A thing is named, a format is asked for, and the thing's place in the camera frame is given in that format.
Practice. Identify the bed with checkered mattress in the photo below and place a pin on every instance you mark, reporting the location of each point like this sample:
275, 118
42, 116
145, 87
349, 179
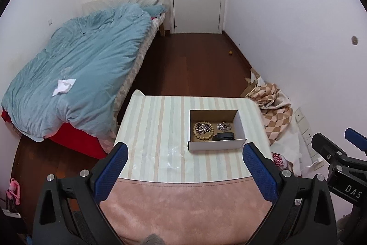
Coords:
77, 140

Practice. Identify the black band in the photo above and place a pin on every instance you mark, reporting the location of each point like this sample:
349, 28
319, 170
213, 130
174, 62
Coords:
223, 136

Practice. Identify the white cardboard box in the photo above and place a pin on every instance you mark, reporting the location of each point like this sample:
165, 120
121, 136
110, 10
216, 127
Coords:
204, 124

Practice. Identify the white wall socket strip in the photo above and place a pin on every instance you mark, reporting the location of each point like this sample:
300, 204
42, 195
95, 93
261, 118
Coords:
310, 160

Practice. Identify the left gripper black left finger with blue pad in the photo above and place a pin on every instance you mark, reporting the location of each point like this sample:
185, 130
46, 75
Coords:
68, 211

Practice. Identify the pink slipper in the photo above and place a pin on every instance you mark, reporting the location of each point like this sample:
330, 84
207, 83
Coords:
13, 192

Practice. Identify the beige checkered cloth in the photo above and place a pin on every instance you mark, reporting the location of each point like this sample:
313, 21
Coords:
274, 105

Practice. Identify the light blue duvet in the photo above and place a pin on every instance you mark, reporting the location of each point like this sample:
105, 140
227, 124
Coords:
98, 51

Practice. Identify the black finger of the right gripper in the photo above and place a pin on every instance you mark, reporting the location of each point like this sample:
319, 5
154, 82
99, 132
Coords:
329, 150

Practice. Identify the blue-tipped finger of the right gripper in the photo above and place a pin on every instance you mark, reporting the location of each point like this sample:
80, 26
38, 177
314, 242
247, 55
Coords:
356, 139

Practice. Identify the white crumpled tissue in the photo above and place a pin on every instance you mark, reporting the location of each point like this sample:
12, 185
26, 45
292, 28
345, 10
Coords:
63, 86

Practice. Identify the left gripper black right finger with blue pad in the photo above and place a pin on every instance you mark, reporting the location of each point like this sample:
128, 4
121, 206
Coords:
302, 211

